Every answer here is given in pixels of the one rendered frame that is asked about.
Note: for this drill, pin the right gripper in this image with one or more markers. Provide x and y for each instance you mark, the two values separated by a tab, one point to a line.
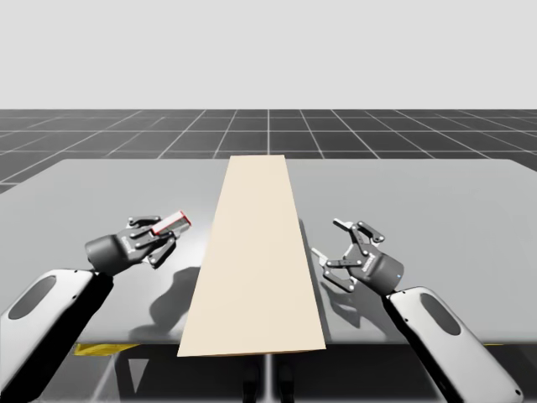
377	268

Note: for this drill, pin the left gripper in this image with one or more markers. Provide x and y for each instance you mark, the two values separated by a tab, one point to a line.
111	252

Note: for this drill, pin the red and white carton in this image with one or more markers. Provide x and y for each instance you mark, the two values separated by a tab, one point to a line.
172	222

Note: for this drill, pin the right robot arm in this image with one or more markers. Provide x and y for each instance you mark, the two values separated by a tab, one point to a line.
453	344

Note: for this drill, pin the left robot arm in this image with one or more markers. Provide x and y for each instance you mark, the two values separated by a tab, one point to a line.
50	319

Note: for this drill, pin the tall board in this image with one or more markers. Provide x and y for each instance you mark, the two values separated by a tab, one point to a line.
253	260

